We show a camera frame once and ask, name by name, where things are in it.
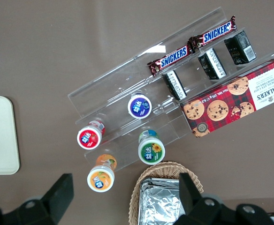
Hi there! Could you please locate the silver foil container stack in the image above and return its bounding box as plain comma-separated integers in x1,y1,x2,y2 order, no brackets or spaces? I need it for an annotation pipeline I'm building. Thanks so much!
138,177,187,225

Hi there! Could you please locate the clear acrylic tiered snack rack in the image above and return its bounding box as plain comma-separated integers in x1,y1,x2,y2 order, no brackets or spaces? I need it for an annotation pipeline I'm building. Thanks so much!
67,6,274,173

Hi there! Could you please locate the red lid gum jar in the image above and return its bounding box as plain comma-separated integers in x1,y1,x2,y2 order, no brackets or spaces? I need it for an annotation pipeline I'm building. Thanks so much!
76,120,107,150

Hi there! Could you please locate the red Walkers shortbread cookie box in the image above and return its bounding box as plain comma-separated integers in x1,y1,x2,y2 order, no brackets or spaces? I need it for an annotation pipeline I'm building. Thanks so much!
179,58,274,138

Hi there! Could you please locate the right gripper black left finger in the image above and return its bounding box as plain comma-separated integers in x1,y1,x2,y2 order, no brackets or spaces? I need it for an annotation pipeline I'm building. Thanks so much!
0,172,75,225

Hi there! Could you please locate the Snickers chocolate bar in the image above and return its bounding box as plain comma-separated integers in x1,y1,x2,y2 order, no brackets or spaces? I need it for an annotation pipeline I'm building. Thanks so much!
147,45,194,77
188,15,237,50

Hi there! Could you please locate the green lid gum jar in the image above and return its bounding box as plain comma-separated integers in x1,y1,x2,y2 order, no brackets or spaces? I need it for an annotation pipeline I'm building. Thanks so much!
137,129,166,165

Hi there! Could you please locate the blue lid gum jar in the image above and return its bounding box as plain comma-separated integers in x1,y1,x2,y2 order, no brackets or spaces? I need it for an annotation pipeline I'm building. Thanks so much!
127,93,152,120

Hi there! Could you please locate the small black carton box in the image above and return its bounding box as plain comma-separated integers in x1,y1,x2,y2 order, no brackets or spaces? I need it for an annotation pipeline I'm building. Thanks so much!
197,47,227,81
223,30,257,66
161,69,187,101

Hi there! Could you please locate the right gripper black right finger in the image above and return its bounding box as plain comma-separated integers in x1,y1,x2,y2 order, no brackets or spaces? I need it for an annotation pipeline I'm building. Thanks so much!
172,172,274,225

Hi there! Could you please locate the light wicker basket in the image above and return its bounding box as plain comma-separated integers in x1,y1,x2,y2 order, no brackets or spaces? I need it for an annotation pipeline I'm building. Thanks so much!
129,161,205,225

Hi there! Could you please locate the orange lid gum jar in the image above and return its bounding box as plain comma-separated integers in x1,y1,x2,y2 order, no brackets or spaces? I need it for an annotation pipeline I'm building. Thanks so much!
86,154,117,193

